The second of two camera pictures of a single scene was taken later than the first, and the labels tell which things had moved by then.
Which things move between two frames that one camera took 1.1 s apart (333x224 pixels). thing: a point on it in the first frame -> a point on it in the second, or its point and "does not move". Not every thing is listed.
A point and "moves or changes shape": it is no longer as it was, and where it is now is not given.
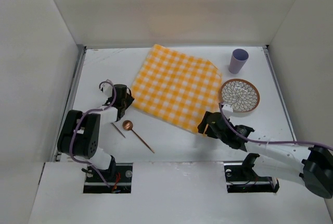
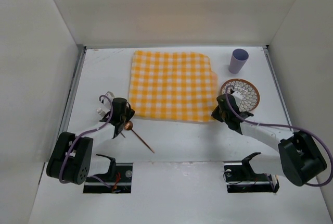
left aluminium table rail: [79, 55] does not move
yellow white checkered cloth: [177, 86] moves or changes shape
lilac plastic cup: [238, 59] does not move
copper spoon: [128, 125] does not move
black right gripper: [209, 124] -> [231, 120]
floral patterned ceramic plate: [241, 95] does not move
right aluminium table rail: [266, 50] does not move
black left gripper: [125, 101] -> [118, 124]
